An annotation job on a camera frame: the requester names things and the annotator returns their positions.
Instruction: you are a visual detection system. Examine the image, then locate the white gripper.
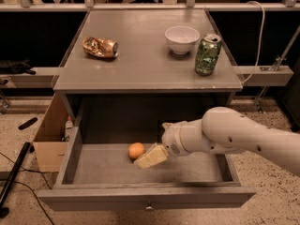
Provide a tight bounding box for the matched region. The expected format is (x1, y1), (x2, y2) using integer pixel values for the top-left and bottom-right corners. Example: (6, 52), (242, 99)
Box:
(134, 121), (188, 169)

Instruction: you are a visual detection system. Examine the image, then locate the orange fruit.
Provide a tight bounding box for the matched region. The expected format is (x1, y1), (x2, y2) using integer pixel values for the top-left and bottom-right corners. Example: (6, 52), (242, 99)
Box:
(128, 142), (145, 159)

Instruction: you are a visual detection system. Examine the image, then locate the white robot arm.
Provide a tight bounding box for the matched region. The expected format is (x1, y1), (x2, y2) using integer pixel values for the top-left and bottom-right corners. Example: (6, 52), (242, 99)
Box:
(134, 107), (300, 176)

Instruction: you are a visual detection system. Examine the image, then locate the silver drawer knob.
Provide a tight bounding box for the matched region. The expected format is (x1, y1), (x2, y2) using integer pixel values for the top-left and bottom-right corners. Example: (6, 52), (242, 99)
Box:
(144, 204), (154, 212)

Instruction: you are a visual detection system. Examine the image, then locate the open grey top drawer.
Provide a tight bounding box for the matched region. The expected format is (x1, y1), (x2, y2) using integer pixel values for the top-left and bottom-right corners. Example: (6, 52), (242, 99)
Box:
(38, 117), (255, 211)

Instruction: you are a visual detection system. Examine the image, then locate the grey wooden cabinet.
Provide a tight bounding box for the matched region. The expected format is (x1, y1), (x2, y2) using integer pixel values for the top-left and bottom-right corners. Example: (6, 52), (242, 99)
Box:
(53, 9), (242, 129)

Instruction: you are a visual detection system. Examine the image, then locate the green soda can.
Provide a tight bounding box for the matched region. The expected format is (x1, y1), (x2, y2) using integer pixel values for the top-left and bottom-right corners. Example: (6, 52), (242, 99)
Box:
(195, 34), (221, 76)

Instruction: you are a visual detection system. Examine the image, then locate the white ceramic bowl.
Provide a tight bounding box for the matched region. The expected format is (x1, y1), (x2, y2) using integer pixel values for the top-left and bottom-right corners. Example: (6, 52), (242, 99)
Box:
(165, 26), (200, 54)

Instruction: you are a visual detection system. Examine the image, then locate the crushed gold soda can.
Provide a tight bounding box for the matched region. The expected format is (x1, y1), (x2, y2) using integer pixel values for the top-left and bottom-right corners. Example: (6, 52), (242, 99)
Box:
(82, 37), (119, 58)

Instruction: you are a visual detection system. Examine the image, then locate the brown cardboard box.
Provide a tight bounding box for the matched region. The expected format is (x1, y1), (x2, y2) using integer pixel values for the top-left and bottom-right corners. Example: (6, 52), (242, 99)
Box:
(33, 94), (70, 173)

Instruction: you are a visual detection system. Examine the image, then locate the small black floor object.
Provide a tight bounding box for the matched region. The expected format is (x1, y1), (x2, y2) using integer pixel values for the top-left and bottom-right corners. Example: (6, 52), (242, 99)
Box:
(18, 117), (38, 130)

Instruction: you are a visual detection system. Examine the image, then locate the black object on ledge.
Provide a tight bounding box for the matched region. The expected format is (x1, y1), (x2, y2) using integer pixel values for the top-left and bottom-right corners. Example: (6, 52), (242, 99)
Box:
(0, 59), (36, 75)

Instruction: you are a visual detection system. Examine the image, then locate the black pole on floor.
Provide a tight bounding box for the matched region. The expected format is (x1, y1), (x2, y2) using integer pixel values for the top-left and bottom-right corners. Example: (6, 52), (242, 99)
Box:
(0, 142), (30, 218)

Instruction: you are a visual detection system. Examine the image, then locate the black floor cable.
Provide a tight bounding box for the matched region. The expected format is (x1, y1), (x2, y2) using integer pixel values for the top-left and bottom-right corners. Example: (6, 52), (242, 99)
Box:
(0, 152), (56, 225)

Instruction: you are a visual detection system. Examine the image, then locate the white cable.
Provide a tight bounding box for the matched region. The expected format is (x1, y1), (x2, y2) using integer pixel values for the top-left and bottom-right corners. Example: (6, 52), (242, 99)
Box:
(241, 0), (266, 85)

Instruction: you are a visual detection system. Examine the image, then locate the metal railing frame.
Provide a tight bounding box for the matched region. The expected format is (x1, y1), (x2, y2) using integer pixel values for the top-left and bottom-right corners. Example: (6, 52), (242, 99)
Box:
(0, 0), (300, 11)

